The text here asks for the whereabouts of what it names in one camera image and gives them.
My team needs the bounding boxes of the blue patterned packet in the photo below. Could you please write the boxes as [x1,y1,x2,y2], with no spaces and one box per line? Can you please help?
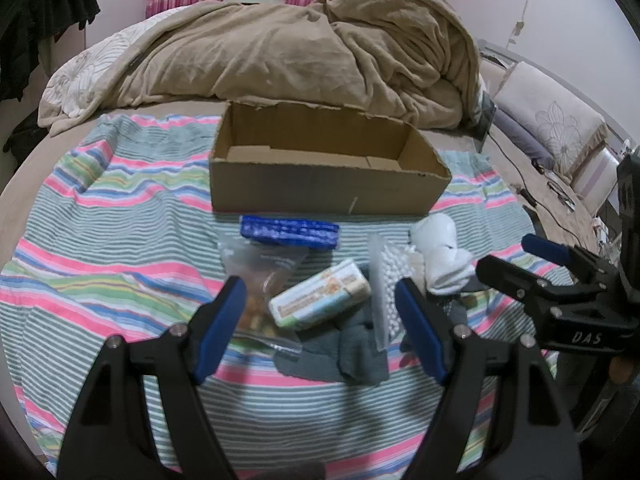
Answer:
[239,215,341,252]

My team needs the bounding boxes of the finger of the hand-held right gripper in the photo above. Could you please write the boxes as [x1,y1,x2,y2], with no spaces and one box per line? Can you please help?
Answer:
[475,255,556,308]
[521,233,621,286]

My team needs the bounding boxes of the black cable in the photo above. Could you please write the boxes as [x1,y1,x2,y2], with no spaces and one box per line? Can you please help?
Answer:
[487,135,603,243]

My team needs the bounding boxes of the clear zip bag of snacks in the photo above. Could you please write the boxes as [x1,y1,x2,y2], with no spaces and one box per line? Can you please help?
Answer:
[217,232,308,356]

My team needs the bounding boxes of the grey pillow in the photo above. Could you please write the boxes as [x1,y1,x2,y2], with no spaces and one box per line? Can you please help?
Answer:
[492,95,557,170]

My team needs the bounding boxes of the white striped pillow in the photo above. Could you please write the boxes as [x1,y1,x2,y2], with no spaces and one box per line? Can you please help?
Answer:
[570,146,623,216]

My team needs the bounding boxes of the metal bed headboard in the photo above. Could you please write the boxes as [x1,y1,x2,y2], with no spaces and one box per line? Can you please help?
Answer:
[477,37,640,148]

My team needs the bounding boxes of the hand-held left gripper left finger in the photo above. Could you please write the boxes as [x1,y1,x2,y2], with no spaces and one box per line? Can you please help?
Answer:
[59,275,248,480]

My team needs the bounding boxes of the brown cardboard box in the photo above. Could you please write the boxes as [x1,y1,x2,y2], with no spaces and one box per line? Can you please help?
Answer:
[209,100,452,216]

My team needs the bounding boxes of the striped blanket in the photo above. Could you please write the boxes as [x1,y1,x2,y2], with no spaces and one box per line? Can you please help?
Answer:
[0,112,561,477]

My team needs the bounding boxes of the white socks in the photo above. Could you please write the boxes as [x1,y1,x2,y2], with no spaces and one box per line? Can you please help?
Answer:
[410,213,477,297]

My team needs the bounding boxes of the beige duvet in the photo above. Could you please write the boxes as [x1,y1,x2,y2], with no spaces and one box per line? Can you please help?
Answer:
[37,0,483,136]

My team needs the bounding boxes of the black tablet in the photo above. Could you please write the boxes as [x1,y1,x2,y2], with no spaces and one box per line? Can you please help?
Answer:
[472,89,497,142]

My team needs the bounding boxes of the dark hanging clothes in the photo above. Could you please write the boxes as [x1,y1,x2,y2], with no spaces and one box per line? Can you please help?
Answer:
[0,0,103,102]

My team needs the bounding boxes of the floral beige pillow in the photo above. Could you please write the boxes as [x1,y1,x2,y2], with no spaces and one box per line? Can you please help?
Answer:
[494,61,612,177]

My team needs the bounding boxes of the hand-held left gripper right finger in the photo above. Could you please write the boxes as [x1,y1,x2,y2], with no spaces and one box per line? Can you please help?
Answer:
[395,277,583,480]

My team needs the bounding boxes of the green and white small carton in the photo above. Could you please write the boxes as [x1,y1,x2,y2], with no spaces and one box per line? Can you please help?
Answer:
[267,259,372,332]

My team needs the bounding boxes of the clear bag of white balls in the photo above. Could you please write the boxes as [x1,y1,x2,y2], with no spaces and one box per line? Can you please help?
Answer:
[367,234,417,352]

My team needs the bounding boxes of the grey socks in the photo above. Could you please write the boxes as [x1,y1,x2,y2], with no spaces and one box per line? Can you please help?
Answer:
[272,297,469,387]

